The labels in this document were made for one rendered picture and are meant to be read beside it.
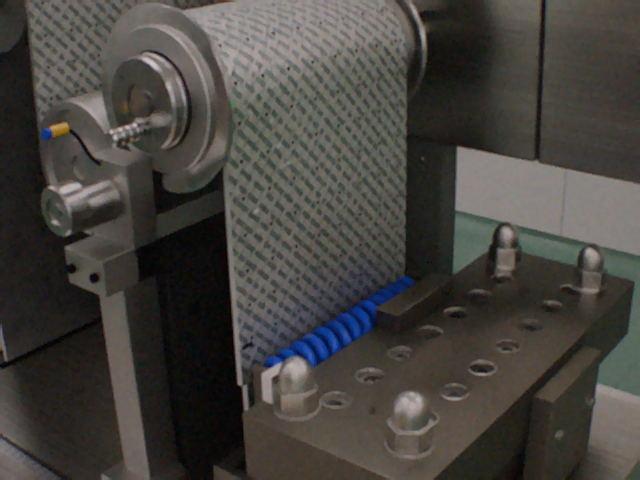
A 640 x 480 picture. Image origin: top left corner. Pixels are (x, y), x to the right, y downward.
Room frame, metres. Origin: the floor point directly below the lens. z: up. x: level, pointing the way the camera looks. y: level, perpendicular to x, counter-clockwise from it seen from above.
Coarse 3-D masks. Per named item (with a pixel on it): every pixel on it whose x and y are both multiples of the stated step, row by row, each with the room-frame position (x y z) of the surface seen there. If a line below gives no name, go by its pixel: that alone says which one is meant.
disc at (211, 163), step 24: (120, 24) 0.69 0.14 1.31; (144, 24) 0.67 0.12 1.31; (168, 24) 0.65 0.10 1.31; (192, 24) 0.64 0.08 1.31; (192, 48) 0.64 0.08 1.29; (216, 72) 0.62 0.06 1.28; (216, 96) 0.62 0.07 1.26; (216, 120) 0.63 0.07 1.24; (216, 144) 0.63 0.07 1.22; (192, 168) 0.64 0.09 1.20; (216, 168) 0.63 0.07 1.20
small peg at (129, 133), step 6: (126, 126) 0.64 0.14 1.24; (132, 126) 0.64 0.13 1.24; (138, 126) 0.64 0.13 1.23; (108, 132) 0.63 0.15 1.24; (114, 132) 0.63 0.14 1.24; (120, 132) 0.63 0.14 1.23; (126, 132) 0.63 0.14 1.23; (132, 132) 0.64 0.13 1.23; (138, 132) 0.64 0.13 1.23; (108, 138) 0.63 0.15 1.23; (114, 138) 0.63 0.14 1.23; (120, 138) 0.63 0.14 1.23; (126, 138) 0.63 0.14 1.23; (132, 138) 0.64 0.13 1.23; (138, 138) 0.64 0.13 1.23; (108, 144) 0.63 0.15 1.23; (114, 144) 0.63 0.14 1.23; (120, 144) 0.63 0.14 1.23; (126, 144) 0.64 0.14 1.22
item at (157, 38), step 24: (384, 0) 0.84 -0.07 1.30; (120, 48) 0.68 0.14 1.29; (144, 48) 0.66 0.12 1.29; (168, 48) 0.65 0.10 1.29; (408, 48) 0.82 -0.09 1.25; (192, 72) 0.63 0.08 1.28; (192, 96) 0.63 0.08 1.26; (192, 120) 0.63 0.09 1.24; (192, 144) 0.64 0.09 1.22; (168, 168) 0.65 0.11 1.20
